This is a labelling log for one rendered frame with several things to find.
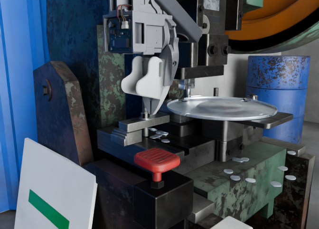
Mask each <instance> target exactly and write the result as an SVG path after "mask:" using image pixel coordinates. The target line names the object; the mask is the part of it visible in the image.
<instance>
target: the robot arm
mask: <svg viewBox="0 0 319 229"><path fill-rule="evenodd" d="M106 26H108V27H109V44H107V30H106ZM201 35H202V30H201V28H200V27H199V26H198V25H197V24H196V23H195V21H194V20H193V19H192V18H191V17H190V16H189V15H188V14H187V12H186V11H185V10H184V9H183V8H182V7H181V5H180V4H179V3H178V2H177V1H176V0H109V14H108V15H103V39H104V52H111V53H119V54H133V60H132V71H131V74H130V75H128V76H127V77H126V78H124V79H123V80H122V82H121V88H122V90H123V92H125V93H128V94H133V95H140V96H142V99H143V101H144V104H145V107H146V109H147V111H148V113H149V114H151V115H154V114H156V113H157V111H158V110H159V108H160V107H161V105H162V103H163V101H164V99H165V97H166V95H167V93H168V91H169V87H170V86H171V85H172V82H173V79H174V76H175V73H176V70H177V68H178V60H179V51H178V42H179V43H197V42H199V39H200V37H201ZM154 53H156V54H157V55H158V56H159V58H158V57H151V58H150V56H153V55H154Z"/></svg>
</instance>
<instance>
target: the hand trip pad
mask: <svg viewBox="0 0 319 229"><path fill-rule="evenodd" d="M134 163H135V164H137V165H138V166H140V167H143V168H145V169H147V170H149V171H151V172H152V180H153V181H161V173H162V172H166V171H168V170H170V169H173V168H175V167H177V166H179V164H180V157H179V156H178V155H176V154H173V153H170V152H167V151H165V150H163V149H159V148H151V149H148V150H145V151H142V152H139V153H136V154H135V155H134Z"/></svg>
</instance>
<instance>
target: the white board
mask: <svg viewBox="0 0 319 229"><path fill-rule="evenodd" d="M96 191H97V183H96V179H95V176H94V175H93V174H91V173H90V172H88V171H87V170H85V169H84V168H82V167H80V166H79V165H77V164H76V163H74V162H72V161H71V160H69V159H68V158H66V157H64V156H62V155H60V154H58V153H56V152H54V151H52V150H50V149H48V148H46V147H44V146H43V145H41V144H39V143H37V142H35V141H33V140H31V139H29V138H25V141H24V149H23V157H22V166H21V174H20V182H19V193H18V202H17V210H16V218H15V226H14V229H92V222H93V215H94V205H95V198H96Z"/></svg>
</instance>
